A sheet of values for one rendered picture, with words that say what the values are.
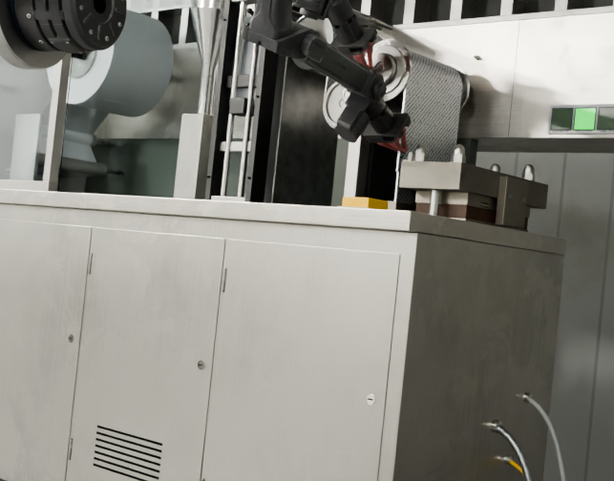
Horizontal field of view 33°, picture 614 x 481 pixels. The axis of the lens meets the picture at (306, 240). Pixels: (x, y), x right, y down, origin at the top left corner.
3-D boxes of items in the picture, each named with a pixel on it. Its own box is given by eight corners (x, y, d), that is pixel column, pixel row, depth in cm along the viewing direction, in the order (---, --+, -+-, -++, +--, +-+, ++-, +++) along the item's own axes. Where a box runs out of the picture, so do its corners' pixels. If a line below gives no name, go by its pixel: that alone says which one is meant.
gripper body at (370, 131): (401, 140, 235) (386, 118, 231) (366, 140, 242) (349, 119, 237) (412, 117, 238) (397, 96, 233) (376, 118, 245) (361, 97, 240)
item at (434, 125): (395, 171, 243) (403, 92, 244) (451, 183, 261) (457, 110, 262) (397, 171, 243) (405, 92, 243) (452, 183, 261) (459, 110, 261)
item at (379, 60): (391, 83, 243) (365, 85, 248) (396, 85, 245) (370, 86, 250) (393, 51, 243) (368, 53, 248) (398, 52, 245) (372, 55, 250)
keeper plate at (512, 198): (495, 224, 239) (499, 176, 240) (517, 228, 247) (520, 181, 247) (504, 224, 238) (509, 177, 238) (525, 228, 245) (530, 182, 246)
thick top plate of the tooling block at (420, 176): (398, 187, 237) (401, 160, 238) (489, 206, 268) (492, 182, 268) (458, 189, 227) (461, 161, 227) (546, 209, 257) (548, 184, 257)
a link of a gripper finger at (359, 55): (371, 80, 242) (356, 48, 237) (348, 81, 247) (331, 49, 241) (385, 62, 246) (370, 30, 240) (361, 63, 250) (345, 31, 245)
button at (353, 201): (341, 207, 218) (342, 196, 218) (361, 211, 224) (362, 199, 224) (368, 209, 214) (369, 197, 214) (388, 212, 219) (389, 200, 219)
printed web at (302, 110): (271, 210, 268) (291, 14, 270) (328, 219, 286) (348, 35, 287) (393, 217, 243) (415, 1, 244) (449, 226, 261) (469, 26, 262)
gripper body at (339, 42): (366, 52, 236) (353, 25, 232) (330, 53, 243) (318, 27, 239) (379, 33, 240) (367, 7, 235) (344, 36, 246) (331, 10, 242)
